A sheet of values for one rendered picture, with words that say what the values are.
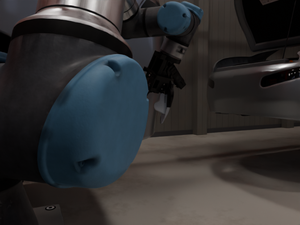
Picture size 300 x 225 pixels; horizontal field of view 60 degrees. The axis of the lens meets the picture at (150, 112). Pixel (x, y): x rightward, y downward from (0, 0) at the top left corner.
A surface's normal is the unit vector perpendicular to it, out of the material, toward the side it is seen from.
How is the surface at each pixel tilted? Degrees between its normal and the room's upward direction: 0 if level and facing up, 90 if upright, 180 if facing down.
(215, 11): 90
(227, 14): 90
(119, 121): 97
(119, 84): 97
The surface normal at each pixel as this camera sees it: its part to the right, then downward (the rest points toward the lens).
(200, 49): 0.42, 0.06
